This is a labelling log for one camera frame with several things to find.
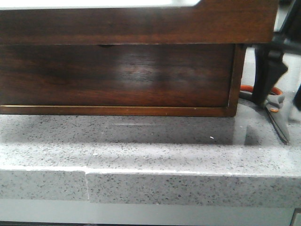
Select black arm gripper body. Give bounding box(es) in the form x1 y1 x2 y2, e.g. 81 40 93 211
270 0 301 54

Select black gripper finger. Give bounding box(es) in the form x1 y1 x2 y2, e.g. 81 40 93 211
291 86 301 121
252 43 288 107

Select grey orange scissors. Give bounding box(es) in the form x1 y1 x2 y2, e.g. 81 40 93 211
239 85 290 145

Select wooden drawer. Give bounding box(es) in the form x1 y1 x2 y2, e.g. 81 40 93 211
0 44 237 108
0 0 278 45

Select dark wooden drawer cabinet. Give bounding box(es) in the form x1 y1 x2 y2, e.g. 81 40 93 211
0 43 247 118

